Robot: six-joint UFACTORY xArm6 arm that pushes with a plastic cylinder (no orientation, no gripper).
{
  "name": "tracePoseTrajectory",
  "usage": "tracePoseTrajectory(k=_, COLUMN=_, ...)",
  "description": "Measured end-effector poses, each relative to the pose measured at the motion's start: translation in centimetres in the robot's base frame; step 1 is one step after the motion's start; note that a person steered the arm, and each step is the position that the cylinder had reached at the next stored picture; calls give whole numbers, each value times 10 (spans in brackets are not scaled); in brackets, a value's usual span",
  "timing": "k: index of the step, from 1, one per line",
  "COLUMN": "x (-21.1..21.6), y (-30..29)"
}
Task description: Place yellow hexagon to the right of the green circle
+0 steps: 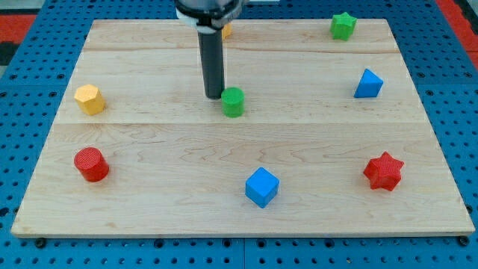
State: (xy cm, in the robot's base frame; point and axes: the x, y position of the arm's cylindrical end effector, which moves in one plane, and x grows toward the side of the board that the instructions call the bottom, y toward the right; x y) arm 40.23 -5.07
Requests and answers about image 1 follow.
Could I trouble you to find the red cylinder block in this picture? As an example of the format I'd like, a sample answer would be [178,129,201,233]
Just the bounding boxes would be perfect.
[73,147,109,182]

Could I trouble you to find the blue cube block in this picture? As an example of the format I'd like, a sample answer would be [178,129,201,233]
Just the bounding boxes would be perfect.
[245,167,280,208]

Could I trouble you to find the yellow hexagon block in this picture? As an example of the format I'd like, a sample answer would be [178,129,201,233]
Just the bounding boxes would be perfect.
[74,84,106,116]

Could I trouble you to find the yellow block behind rod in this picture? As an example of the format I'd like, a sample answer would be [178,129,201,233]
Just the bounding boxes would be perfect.
[222,23,232,40]

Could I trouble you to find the light wooden board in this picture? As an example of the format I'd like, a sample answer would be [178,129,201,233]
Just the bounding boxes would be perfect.
[11,19,475,238]

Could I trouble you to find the green cylinder block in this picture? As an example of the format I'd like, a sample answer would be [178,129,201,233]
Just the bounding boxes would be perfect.
[221,87,245,118]

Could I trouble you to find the blue triangle block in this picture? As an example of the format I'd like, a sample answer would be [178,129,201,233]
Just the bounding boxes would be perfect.
[353,69,384,98]

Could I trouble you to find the green star block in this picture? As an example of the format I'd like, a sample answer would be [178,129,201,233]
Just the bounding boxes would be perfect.
[329,12,358,41]

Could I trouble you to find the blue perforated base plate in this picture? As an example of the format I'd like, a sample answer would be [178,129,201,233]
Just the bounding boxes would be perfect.
[1,0,477,268]

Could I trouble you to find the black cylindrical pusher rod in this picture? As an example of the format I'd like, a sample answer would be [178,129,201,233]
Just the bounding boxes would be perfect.
[197,25,225,99]

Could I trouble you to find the red star block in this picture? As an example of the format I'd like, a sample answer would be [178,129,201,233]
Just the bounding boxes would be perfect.
[363,152,405,191]

